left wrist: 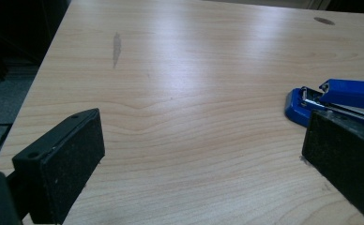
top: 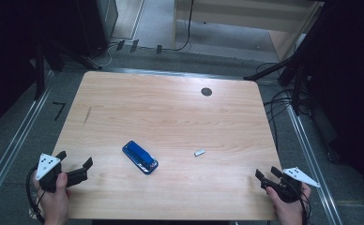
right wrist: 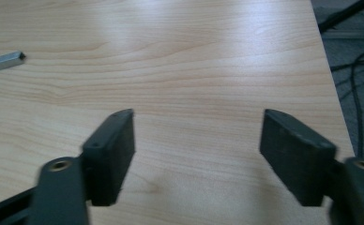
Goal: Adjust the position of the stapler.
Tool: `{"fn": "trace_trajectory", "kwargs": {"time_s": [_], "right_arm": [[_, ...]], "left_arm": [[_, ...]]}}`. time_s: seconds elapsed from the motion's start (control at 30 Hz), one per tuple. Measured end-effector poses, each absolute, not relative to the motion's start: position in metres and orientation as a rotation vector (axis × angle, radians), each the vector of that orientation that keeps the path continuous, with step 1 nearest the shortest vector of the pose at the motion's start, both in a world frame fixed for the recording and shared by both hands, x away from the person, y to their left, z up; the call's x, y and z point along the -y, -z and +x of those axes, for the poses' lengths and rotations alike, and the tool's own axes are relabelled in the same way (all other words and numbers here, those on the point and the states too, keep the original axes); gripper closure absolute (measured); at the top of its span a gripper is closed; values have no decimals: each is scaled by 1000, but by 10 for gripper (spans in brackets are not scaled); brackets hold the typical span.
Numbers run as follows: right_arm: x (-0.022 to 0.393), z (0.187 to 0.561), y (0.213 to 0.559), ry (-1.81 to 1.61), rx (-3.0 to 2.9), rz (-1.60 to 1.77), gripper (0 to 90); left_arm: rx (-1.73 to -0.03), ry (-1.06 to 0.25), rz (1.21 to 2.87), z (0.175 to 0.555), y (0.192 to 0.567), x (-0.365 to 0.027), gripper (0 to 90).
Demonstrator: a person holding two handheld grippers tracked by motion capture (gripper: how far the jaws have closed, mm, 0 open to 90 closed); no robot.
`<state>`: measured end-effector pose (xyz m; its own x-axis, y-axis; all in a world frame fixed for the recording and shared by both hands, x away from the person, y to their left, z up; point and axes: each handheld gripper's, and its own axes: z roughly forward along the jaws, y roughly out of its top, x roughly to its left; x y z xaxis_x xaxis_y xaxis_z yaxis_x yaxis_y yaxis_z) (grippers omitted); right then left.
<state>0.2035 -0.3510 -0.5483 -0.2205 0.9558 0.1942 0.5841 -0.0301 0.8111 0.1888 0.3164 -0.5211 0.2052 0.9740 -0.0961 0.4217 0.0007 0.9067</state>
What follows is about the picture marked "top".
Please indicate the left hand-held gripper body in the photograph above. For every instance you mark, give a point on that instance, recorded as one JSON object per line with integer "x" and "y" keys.
{"x": 47, "y": 165}

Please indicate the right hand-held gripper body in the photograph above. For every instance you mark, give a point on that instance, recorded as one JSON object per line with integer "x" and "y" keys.
{"x": 288, "y": 190}

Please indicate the blue stapler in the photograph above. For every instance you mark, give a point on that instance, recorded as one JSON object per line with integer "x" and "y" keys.
{"x": 139, "y": 156}

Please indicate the silver staple strip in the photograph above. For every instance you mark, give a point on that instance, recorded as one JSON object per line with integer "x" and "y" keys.
{"x": 199, "y": 152}

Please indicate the person's right hand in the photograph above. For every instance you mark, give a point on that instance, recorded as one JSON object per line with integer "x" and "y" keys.
{"x": 289, "y": 214}

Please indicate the person's left hand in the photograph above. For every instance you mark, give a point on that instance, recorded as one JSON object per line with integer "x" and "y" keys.
{"x": 55, "y": 206}

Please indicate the black tripod stand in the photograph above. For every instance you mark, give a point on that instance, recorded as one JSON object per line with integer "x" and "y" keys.
{"x": 40, "y": 78}

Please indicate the dark round table grommet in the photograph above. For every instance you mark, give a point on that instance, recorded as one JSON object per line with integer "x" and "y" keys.
{"x": 206, "y": 92}

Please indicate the black metal stand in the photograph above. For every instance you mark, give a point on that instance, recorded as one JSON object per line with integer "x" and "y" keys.
{"x": 264, "y": 71}

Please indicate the dark curtain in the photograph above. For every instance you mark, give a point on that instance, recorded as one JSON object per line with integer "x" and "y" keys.
{"x": 352, "y": 78}
{"x": 2, "y": 62}

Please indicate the black plug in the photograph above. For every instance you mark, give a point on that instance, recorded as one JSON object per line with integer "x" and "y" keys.
{"x": 159, "y": 49}
{"x": 120, "y": 45}
{"x": 134, "y": 45}

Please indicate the black cabinet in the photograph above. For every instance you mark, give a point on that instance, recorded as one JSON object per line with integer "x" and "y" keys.
{"x": 92, "y": 25}

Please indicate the light wooden desk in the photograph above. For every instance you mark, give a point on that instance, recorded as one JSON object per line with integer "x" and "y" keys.
{"x": 233, "y": 15}

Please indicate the metal floor rail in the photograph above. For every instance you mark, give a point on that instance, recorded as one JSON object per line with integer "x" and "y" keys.
{"x": 311, "y": 162}
{"x": 14, "y": 143}
{"x": 170, "y": 73}

